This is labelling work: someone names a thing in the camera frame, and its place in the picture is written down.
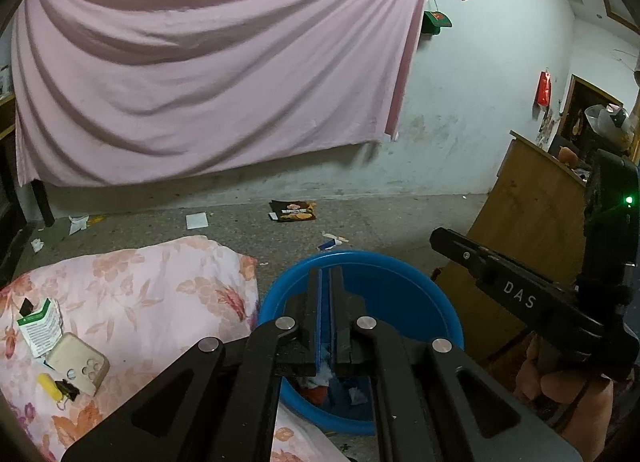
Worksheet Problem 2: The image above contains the red snack wrapper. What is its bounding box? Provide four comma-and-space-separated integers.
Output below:
299, 385, 330, 408

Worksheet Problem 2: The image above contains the beige phone case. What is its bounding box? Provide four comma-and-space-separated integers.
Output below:
44, 333, 111, 397

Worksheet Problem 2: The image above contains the black binder clip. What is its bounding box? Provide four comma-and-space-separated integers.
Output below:
54, 380, 79, 410

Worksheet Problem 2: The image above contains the green white medicine box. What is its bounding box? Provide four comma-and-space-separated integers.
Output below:
16, 298, 63, 358

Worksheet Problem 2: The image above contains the yellow tape roll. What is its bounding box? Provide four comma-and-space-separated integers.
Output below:
37, 373, 64, 402

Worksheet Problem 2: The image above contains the right hand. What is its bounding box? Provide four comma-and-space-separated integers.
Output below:
514, 335, 614, 461

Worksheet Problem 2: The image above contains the blue plastic bucket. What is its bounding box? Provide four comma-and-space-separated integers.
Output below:
258, 251, 464, 436

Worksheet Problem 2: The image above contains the wooden cabinet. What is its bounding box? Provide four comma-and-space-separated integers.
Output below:
436, 133, 585, 364

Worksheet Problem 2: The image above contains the black orange floor wrapper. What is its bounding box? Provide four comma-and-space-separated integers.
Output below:
269, 200, 316, 222

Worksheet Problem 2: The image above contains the white paper on floor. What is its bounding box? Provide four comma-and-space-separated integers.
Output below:
186, 211, 208, 230

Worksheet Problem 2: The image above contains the floral pink bed cover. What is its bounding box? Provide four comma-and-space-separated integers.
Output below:
0, 234, 352, 462

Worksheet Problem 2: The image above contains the red hanging bag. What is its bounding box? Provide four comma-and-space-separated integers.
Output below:
535, 70, 552, 107

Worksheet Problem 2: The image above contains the green red hanging pouch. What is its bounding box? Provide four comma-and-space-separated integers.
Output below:
421, 0, 452, 36

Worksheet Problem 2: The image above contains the pink hanging wall sheet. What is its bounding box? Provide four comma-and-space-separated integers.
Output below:
12, 0, 425, 188

